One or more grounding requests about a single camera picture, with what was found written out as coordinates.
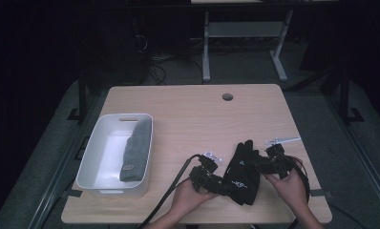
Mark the dark computer tower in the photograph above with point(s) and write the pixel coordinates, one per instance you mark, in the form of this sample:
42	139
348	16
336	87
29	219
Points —
130	47

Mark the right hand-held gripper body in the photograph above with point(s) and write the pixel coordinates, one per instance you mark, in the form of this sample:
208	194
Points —
278	162

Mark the person's left hand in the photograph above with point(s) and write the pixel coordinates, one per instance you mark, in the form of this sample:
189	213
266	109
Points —
188	198

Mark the grey mitten with label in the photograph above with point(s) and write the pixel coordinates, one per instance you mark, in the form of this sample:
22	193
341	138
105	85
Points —
135	156

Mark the white metal desk frame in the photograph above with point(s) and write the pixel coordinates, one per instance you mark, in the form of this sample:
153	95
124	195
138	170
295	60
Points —
242	30

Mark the grey metal rail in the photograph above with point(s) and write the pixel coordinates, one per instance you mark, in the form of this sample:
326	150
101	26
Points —
360	149
60	171

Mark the white plastic bin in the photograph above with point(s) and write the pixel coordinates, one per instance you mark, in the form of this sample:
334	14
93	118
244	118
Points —
108	156

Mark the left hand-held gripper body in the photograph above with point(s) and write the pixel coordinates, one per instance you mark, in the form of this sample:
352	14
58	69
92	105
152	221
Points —
207	178

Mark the black metal stand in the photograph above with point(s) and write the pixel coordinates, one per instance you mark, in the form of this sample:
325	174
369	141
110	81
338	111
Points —
344	95
82	95

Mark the person's right hand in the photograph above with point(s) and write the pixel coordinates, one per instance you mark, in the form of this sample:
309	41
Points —
290	189

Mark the black tape strip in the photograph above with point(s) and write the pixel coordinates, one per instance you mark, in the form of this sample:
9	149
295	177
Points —
320	192
73	193

